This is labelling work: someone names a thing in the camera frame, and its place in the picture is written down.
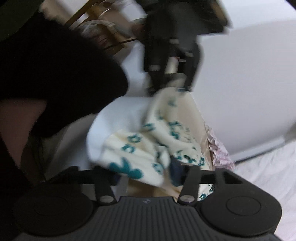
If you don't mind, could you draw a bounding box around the white teal floral garment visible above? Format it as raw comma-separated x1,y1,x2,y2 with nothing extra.
86,87,213,198

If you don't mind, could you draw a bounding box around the black sleeve forearm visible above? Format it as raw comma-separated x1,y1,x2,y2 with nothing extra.
1,6,128,198

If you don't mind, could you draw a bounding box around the pink frilly patterned cloth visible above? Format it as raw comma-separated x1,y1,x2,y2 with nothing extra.
206,126,235,171

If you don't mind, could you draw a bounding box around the wooden chair frame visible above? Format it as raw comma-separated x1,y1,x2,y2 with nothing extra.
65,1,146,54

